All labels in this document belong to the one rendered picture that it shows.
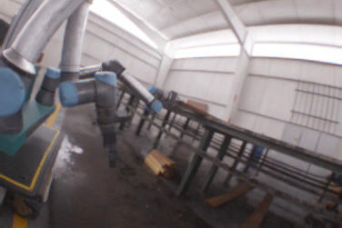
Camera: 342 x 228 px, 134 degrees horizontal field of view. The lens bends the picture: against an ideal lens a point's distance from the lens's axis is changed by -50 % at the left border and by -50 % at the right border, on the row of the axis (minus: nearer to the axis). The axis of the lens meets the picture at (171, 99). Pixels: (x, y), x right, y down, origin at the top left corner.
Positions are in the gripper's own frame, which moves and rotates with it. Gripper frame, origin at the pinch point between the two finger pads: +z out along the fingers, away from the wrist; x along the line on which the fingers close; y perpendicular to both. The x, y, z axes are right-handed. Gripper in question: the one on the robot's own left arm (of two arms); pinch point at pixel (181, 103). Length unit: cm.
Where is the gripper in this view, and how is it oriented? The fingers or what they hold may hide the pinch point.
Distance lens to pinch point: 125.6
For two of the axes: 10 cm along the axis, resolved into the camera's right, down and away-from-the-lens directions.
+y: 4.5, 1.3, -8.8
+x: 3.8, -9.2, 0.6
